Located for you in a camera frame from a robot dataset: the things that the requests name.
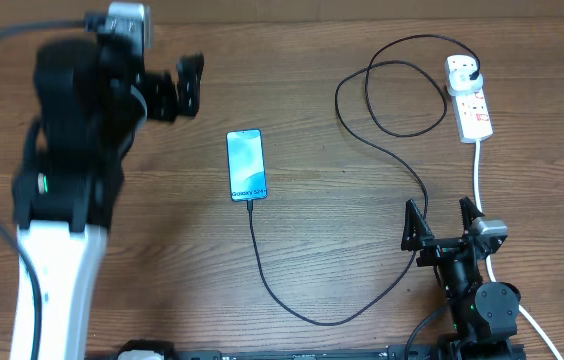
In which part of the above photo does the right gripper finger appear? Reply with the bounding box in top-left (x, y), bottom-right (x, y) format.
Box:
top-left (459, 197), bottom-right (484, 233)
top-left (401, 199), bottom-right (435, 251)

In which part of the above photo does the black USB charging cable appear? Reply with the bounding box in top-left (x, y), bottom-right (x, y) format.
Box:
top-left (245, 34), bottom-right (482, 328)

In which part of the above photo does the Samsung Galaxy smartphone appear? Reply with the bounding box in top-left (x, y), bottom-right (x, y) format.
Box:
top-left (226, 129), bottom-right (268, 202)

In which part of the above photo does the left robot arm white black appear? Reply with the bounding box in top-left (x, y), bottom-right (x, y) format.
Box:
top-left (10, 36), bottom-right (205, 359)

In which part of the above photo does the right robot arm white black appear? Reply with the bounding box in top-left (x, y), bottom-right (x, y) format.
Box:
top-left (401, 197), bottom-right (526, 360)

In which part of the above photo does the white charger plug adapter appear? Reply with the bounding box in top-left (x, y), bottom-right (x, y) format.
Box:
top-left (447, 69), bottom-right (484, 97)

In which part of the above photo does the white power strip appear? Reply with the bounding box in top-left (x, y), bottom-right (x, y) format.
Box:
top-left (445, 55), bottom-right (493, 143)

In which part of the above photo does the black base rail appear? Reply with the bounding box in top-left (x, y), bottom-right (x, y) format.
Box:
top-left (81, 339), bottom-right (528, 360)

